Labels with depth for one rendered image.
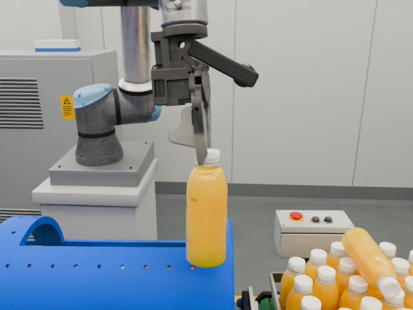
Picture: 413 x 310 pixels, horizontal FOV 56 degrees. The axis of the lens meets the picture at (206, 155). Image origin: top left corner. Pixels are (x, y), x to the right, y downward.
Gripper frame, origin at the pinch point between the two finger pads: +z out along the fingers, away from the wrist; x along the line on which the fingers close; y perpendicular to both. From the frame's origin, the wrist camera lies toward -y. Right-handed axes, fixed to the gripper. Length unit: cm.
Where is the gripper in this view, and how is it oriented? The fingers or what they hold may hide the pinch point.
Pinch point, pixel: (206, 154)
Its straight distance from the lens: 62.7
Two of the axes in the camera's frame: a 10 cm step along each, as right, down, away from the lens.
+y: -9.9, 0.5, 1.5
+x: -1.4, 1.5, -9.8
